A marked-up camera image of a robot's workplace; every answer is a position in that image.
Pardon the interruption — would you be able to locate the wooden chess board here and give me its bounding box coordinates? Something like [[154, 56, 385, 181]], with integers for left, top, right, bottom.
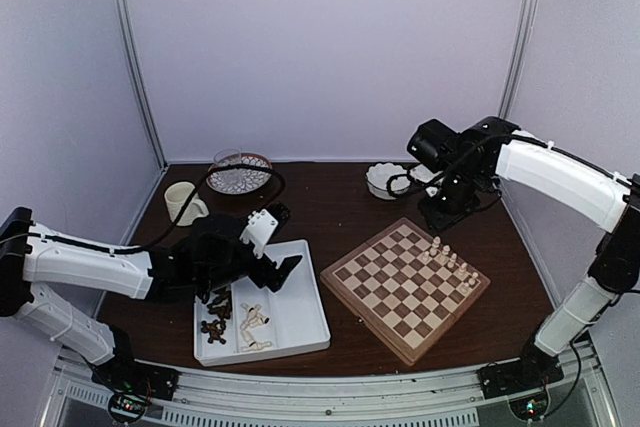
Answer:
[[321, 218, 490, 366]]

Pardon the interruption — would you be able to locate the patterned brown plate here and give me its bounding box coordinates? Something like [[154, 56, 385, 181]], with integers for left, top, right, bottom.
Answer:
[[206, 153, 271, 195]]

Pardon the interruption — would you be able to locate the left aluminium frame post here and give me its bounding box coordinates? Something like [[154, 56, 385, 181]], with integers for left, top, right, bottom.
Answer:
[[114, 0, 168, 170]]

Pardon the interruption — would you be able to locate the cream ceramic mug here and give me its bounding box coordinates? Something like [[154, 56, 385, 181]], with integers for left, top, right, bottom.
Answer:
[[164, 181, 209, 227]]

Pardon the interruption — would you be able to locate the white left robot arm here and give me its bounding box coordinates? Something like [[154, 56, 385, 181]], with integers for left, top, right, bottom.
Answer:
[[1, 204, 302, 391]]

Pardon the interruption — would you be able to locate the dark chess pieces pile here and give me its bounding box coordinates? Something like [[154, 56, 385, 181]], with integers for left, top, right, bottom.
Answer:
[[200, 288, 232, 345]]

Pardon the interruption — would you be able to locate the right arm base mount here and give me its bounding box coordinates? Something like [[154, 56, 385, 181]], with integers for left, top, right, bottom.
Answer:
[[477, 361, 564, 400]]

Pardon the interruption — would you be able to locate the aluminium frame post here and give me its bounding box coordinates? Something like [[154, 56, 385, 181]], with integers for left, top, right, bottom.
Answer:
[[114, 0, 168, 170], [497, 0, 539, 120]]

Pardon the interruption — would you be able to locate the white scalloped bowl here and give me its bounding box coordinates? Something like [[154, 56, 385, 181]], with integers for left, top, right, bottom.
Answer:
[[365, 163, 411, 200]]

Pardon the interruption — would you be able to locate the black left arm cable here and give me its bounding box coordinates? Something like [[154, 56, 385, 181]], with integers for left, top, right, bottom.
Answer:
[[0, 161, 287, 251]]

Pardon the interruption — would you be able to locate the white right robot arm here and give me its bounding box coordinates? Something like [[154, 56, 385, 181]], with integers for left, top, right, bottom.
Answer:
[[407, 117, 639, 389]]

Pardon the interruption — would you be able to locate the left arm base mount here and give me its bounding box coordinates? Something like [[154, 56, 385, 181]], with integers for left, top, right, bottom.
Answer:
[[89, 363, 179, 401]]

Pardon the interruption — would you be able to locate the clear drinking glass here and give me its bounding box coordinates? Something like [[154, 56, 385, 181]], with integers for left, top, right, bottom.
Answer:
[[214, 148, 242, 168]]

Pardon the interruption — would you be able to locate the white plastic tray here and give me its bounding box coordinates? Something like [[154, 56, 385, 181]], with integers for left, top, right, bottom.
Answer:
[[193, 240, 331, 367]]

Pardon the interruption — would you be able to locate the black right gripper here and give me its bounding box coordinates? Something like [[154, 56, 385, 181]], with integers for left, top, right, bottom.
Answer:
[[418, 164, 485, 235]]

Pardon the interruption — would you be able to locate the light chess pieces pile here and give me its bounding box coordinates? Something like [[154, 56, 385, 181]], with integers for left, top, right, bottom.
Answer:
[[240, 303, 273, 352]]

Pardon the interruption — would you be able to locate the right aluminium frame post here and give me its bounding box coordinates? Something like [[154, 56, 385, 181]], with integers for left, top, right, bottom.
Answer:
[[497, 0, 539, 120]]

